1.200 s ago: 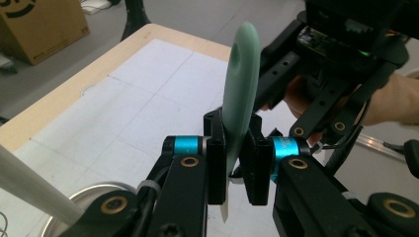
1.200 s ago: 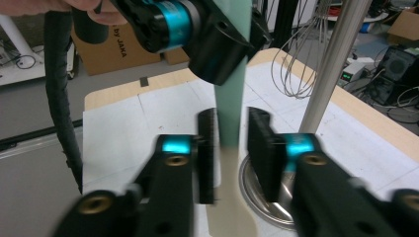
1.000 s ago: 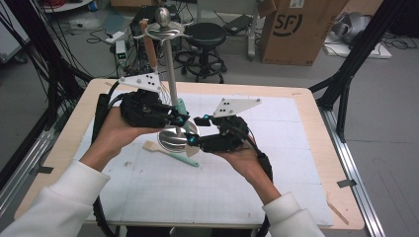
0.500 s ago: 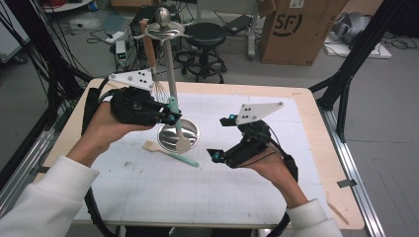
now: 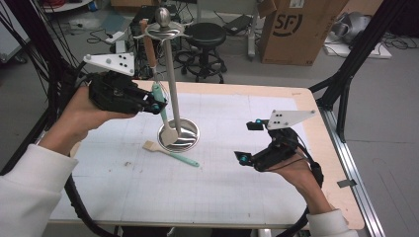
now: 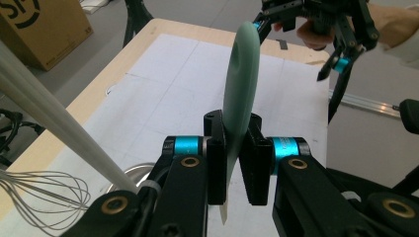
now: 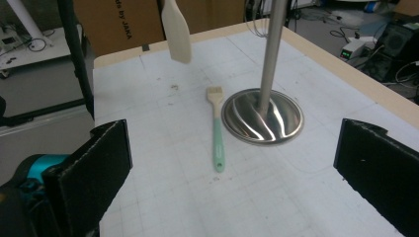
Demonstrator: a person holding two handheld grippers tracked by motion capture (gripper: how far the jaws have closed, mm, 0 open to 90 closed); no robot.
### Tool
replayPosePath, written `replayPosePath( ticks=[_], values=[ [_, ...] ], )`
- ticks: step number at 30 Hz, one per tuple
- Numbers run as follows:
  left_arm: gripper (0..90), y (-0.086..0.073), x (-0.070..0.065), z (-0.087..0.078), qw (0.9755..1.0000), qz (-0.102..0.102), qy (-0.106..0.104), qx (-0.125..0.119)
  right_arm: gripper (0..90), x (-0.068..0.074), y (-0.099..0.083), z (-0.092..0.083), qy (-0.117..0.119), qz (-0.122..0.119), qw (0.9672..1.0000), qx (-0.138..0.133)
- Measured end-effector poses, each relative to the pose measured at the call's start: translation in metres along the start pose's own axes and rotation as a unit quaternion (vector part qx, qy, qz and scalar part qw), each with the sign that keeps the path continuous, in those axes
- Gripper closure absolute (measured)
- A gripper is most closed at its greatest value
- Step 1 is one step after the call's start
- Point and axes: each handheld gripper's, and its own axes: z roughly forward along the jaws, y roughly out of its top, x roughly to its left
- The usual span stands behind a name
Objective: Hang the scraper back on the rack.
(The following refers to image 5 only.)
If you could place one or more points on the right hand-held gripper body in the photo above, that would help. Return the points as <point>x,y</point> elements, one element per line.
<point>280,148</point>

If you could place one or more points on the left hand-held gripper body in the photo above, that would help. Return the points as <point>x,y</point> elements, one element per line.
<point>115,92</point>

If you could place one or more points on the metal utensil stand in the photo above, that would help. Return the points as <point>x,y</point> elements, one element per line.
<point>172,82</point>

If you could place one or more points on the person's right hand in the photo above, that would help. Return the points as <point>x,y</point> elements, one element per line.
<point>301,177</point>

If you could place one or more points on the person's left hand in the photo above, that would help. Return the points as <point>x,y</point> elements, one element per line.
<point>75,121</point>

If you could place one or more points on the white box with green display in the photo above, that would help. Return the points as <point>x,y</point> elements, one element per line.
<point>121,46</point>

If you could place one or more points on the white power strip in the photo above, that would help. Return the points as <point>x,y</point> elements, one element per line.
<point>114,37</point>

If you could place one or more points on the black computer case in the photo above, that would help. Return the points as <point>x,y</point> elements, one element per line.
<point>138,33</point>

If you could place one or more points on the black round stool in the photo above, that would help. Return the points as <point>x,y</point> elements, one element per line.
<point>205,34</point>

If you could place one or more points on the large cardboard box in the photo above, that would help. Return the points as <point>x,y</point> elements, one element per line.
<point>296,46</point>

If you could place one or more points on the black flat device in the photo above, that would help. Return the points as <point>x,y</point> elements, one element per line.
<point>237,24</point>

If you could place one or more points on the white flat board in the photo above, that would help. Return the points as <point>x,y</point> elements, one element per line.
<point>336,49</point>

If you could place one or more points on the grey wrapped object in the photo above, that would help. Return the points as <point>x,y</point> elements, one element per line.
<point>351,26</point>

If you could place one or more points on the black metal frame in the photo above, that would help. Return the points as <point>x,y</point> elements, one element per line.
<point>46,46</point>
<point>362,49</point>

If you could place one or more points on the aluminium frame rail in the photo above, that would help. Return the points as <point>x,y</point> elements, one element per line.
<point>362,197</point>

